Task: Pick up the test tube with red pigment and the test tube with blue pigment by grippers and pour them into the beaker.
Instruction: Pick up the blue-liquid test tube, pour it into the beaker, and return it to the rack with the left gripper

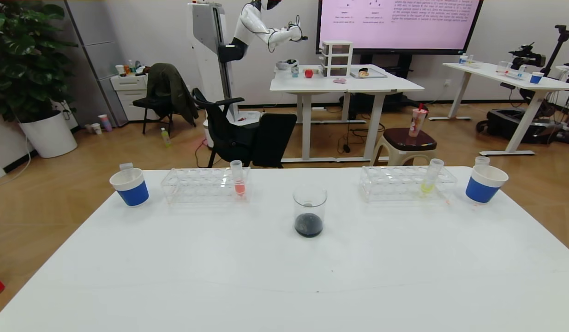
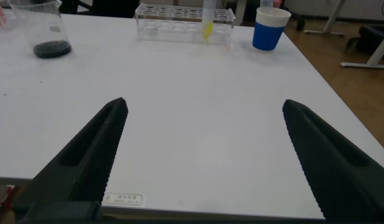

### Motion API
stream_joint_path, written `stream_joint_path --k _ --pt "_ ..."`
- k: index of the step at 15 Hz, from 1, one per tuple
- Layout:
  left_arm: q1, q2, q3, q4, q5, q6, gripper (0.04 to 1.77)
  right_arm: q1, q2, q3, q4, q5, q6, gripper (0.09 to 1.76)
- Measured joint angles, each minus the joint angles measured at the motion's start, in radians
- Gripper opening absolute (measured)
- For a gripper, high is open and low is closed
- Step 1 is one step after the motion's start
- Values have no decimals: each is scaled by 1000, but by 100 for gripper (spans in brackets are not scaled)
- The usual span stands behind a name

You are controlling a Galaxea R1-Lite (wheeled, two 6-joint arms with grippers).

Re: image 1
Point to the gray flat tray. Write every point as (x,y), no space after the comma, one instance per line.
(376,74)

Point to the black robot arm with gripper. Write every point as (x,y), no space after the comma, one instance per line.
(526,57)

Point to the large wall display screen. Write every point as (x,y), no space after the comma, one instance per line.
(395,23)

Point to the small clear beaker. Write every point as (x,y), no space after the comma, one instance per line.
(503,67)

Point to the black fabric chair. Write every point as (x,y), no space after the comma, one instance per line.
(275,138)

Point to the white standing desk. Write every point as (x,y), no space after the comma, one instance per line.
(349,85)

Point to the clear acrylic test tube rack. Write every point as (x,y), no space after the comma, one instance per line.
(206,177)
(395,177)

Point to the test tube with yellow pigment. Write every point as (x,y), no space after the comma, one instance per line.
(428,186)

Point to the black tripod stand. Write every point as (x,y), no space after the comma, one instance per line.
(561,39)

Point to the white humanoid robot on column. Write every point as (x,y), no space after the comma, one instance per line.
(210,37)

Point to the test tube with red pigment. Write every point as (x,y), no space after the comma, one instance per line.
(482,160)

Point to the tall gray metal cabinet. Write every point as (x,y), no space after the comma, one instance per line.
(99,55)

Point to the yellow brown food item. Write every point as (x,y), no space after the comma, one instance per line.
(363,72)

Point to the black folding chair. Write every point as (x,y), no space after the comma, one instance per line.
(148,102)

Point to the small pink item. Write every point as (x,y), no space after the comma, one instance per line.
(340,80)

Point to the white drawer cabinet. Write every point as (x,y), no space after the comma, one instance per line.
(127,87)

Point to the black screen stand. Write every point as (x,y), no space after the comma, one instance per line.
(404,60)

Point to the white long desk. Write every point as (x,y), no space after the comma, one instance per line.
(496,71)

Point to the green plant in white pot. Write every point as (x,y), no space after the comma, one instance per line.
(26,60)

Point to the black mesh office chair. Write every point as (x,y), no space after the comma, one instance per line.
(224,131)

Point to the gray bowl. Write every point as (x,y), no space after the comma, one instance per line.
(284,64)

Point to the test tube with salmon pigment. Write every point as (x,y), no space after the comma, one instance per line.
(239,187)

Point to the clear glass beaker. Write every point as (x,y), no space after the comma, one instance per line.
(308,226)

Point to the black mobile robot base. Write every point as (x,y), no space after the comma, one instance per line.
(510,124)

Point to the test tube with blue pigment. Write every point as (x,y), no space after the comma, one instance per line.
(126,166)

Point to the brown top plastic stool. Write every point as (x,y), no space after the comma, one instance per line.
(406,138)

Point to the chair with green jacket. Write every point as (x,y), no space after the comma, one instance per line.
(166,83)

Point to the green drink bottle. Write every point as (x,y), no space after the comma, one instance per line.
(166,137)

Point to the pink paper cup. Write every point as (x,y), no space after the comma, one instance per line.
(105,123)

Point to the white desktop drawer organizer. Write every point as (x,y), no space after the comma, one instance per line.
(337,57)

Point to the pink drink cup with straw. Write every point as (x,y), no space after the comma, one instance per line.
(416,122)

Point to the small blue white cup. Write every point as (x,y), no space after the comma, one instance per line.
(463,59)

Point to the blue white paper cup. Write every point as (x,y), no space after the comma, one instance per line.
(133,191)
(536,78)
(482,186)

